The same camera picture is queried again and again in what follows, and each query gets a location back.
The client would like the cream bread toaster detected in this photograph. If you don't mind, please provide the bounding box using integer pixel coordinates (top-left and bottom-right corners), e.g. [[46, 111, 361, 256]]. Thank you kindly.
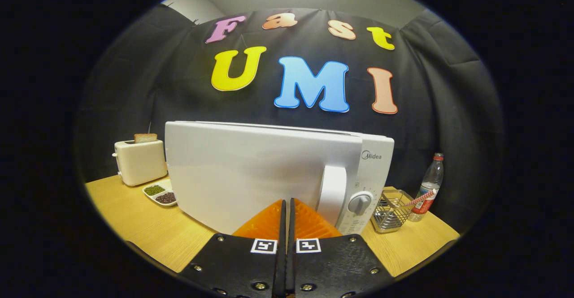
[[112, 139, 168, 187]]

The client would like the clear plastic water bottle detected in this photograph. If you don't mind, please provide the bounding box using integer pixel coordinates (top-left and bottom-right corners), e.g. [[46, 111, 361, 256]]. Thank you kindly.
[[409, 153, 445, 222]]

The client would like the black backdrop cloth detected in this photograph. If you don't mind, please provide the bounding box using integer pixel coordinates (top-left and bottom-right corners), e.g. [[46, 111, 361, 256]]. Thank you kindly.
[[76, 7, 505, 227]]

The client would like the white divided bean dish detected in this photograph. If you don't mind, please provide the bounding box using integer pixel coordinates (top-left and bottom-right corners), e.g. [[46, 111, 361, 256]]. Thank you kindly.
[[142, 179, 178, 207]]

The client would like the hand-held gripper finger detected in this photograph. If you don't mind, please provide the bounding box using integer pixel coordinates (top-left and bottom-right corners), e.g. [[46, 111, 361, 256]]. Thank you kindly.
[[177, 199, 287, 298], [287, 198, 395, 298]]

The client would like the metal wire basket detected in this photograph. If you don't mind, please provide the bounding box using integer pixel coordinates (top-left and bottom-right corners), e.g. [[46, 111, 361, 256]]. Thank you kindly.
[[370, 189, 415, 233]]

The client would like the red white striped straw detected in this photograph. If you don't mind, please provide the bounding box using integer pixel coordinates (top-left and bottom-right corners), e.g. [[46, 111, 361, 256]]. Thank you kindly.
[[404, 189, 438, 207]]

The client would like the white toaster oven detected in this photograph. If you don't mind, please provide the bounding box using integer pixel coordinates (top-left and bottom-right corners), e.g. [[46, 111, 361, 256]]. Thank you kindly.
[[164, 120, 395, 237]]

